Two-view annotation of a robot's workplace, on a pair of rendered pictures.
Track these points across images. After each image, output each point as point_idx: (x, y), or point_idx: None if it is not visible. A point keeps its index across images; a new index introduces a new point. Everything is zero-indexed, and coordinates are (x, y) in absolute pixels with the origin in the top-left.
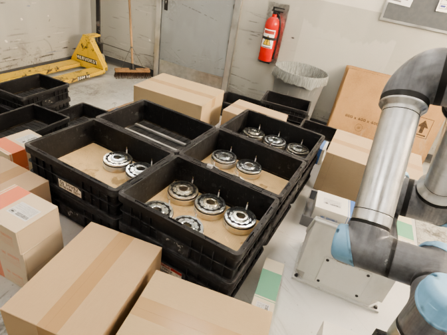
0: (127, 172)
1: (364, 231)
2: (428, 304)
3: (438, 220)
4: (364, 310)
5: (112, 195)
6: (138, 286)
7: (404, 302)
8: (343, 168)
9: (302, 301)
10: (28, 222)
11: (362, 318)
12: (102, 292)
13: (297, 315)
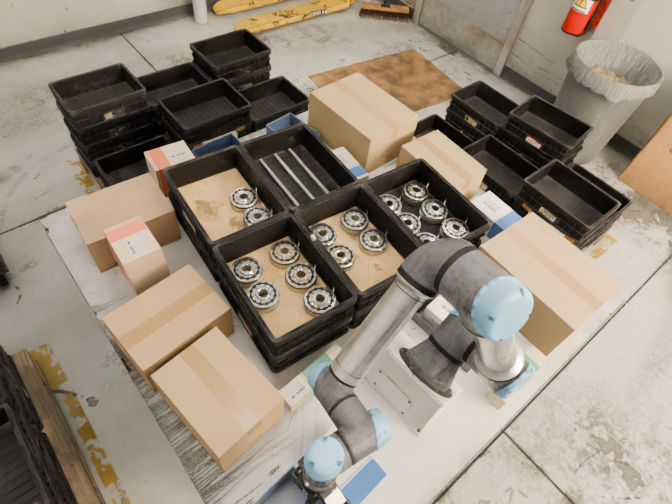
0: (243, 217)
1: (327, 379)
2: (305, 454)
3: (488, 385)
4: (407, 428)
5: (209, 246)
6: (198, 334)
7: (458, 438)
8: None
9: None
10: (135, 257)
11: (399, 433)
12: (168, 330)
13: None
